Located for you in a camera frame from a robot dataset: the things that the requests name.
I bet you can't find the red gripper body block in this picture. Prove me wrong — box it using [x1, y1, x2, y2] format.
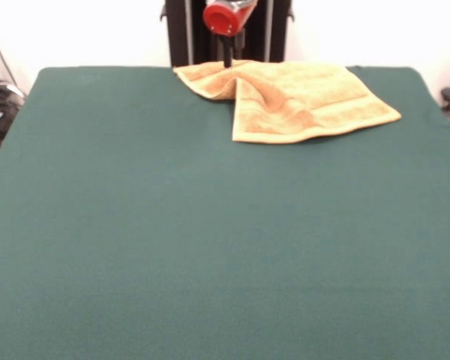
[202, 0, 259, 38]

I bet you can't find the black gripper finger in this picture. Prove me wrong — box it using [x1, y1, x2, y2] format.
[233, 30, 246, 58]
[219, 35, 236, 69]

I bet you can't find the tan terry towel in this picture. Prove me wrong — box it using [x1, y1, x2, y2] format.
[172, 59, 403, 146]

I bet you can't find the dark green table cloth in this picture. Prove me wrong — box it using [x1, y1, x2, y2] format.
[0, 66, 450, 360]

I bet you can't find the black equipment pile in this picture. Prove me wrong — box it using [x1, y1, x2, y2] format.
[0, 80, 26, 155]

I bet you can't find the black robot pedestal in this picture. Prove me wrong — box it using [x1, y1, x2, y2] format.
[160, 0, 296, 68]

